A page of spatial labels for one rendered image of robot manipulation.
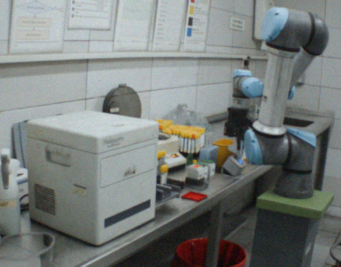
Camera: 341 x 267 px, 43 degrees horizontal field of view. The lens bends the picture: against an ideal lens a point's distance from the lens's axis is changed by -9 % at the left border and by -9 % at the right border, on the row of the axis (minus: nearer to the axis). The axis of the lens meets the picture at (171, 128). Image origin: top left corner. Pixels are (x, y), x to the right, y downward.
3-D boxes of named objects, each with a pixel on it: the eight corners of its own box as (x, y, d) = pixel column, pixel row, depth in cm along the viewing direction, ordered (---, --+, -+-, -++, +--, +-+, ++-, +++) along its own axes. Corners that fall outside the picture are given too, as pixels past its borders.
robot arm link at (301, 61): (338, 9, 139) (286, 83, 182) (310, 4, 137) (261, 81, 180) (347, 37, 134) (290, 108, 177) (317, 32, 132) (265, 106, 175)
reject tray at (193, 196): (198, 201, 156) (198, 199, 156) (181, 198, 159) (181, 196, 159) (207, 196, 162) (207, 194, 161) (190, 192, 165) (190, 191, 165)
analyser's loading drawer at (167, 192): (145, 215, 135) (146, 199, 134) (127, 210, 138) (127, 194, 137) (180, 198, 153) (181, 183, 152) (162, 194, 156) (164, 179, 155)
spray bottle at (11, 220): (8, 243, 111) (4, 154, 106) (-12, 232, 115) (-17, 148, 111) (31, 234, 118) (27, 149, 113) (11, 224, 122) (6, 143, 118)
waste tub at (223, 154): (237, 170, 198) (239, 147, 196) (209, 165, 204) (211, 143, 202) (247, 163, 209) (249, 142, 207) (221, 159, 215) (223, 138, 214)
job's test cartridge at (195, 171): (197, 185, 170) (199, 168, 169) (186, 182, 173) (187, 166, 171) (202, 182, 173) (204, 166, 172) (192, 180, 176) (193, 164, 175)
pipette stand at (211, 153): (210, 174, 189) (212, 150, 187) (195, 171, 192) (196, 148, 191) (219, 169, 198) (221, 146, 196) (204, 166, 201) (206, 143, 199)
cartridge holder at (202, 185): (201, 190, 169) (202, 180, 168) (180, 185, 173) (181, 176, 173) (208, 186, 173) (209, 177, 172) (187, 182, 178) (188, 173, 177)
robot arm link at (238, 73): (237, 70, 177) (230, 68, 185) (235, 98, 179) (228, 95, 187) (255, 72, 178) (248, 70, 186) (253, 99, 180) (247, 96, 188)
